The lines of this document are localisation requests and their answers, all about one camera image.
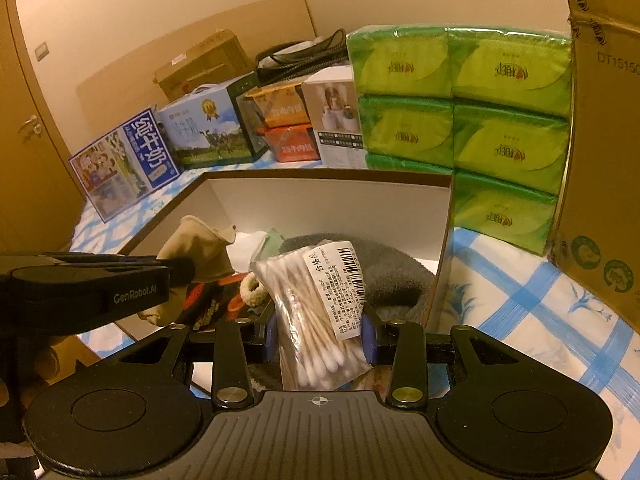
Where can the wooden wardrobe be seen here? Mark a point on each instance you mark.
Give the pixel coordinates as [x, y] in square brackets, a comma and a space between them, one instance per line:
[30, 160]

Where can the blue checked bed sheet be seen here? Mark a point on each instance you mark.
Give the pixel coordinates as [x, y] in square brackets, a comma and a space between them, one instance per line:
[500, 285]

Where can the large flat cardboard box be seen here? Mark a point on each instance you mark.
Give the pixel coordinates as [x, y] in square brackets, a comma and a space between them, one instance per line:
[600, 160]

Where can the red black snack packet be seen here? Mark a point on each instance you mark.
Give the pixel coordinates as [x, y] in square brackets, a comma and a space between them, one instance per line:
[210, 305]

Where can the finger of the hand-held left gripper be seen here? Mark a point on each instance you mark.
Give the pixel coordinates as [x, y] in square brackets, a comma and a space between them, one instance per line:
[181, 272]

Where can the person's left hand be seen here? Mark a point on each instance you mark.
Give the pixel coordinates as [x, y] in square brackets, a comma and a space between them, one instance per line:
[45, 365]

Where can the green towel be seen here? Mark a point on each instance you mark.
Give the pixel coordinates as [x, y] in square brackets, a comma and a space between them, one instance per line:
[272, 245]

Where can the small brown cardboard box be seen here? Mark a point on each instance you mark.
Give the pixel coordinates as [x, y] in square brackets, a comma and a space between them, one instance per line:
[200, 60]

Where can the dark brown box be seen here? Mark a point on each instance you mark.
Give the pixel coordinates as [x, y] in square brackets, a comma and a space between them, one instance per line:
[325, 200]

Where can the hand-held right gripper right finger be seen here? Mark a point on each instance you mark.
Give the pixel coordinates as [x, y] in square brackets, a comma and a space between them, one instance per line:
[367, 342]

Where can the blue milk carton box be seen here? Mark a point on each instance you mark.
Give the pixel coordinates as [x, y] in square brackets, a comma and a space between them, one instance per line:
[120, 170]

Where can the grey towel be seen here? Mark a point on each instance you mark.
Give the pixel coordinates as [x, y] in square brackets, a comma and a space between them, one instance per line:
[395, 280]

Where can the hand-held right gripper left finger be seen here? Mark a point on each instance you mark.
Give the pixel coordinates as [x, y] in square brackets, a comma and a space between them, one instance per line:
[271, 340]

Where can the white tissue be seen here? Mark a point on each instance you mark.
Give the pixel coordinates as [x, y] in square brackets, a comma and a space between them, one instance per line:
[245, 252]

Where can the black bag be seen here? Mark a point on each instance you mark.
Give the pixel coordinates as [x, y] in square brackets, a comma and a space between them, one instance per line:
[300, 57]

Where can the cotton swab bag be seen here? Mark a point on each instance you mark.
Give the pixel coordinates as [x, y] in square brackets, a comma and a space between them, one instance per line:
[310, 300]

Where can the cream scrunchie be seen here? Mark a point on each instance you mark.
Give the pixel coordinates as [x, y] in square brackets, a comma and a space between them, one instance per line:
[246, 294]

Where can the bundle of green tissue packs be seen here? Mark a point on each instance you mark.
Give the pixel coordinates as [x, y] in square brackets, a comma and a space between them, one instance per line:
[450, 85]

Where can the orange snack boxes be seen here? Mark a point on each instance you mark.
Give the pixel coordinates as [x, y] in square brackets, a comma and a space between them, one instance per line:
[280, 107]

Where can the orange instant noodle pack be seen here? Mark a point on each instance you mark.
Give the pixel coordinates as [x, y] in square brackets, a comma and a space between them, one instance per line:
[290, 145]

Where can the wall switch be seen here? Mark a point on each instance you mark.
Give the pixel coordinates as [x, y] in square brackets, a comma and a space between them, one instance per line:
[42, 51]

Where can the cow print milk box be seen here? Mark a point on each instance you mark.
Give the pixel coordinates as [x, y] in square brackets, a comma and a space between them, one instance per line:
[210, 130]

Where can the white product box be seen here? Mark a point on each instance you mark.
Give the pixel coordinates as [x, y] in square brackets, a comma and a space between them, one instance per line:
[335, 125]

